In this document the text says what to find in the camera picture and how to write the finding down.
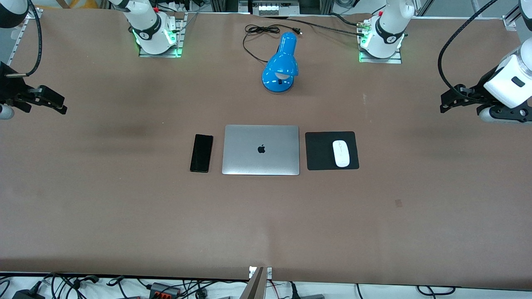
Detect black looped floor cable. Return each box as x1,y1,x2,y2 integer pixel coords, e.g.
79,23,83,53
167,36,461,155
417,286,456,296

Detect silver closed laptop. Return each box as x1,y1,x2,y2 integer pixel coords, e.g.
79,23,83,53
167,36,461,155
222,125,300,176

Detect grey box with orange connectors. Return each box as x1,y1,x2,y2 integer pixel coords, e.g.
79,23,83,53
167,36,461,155
150,282,181,299

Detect blue desk lamp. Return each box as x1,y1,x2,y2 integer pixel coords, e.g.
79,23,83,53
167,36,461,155
262,32,299,93

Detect black cable to arm base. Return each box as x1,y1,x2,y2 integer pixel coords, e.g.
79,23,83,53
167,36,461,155
260,16,368,32

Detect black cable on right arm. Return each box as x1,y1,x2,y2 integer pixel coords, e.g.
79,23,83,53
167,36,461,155
26,0,43,77

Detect grey camera stand post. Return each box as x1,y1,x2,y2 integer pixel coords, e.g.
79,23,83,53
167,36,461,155
239,267,266,299

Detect black mouse pad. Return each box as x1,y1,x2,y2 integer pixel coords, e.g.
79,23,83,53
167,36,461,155
305,131,360,171

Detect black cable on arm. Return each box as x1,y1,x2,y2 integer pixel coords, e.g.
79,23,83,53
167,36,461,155
438,0,499,98
26,0,43,77

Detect metal base plate of left arm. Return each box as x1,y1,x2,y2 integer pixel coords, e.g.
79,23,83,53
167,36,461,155
358,21,403,64

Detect black smartphone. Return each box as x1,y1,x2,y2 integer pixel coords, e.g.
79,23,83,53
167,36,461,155
190,134,214,173

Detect aluminium frame corner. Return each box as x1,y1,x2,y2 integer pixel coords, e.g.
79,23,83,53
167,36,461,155
503,0,532,32

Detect black lamp power cord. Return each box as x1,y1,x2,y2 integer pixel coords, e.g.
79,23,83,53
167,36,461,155
242,24,303,64

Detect metal base plate of right arm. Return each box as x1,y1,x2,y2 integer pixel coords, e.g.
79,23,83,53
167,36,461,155
138,12,185,58

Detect white power strip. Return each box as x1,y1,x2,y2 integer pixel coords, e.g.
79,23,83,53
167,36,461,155
251,0,300,16

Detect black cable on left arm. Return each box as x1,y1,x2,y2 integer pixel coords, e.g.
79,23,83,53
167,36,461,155
438,0,499,98

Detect aluminium table edge rail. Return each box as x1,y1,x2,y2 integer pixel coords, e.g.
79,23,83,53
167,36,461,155
8,15,32,66

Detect white computer mouse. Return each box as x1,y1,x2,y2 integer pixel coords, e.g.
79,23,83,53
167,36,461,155
332,140,351,168

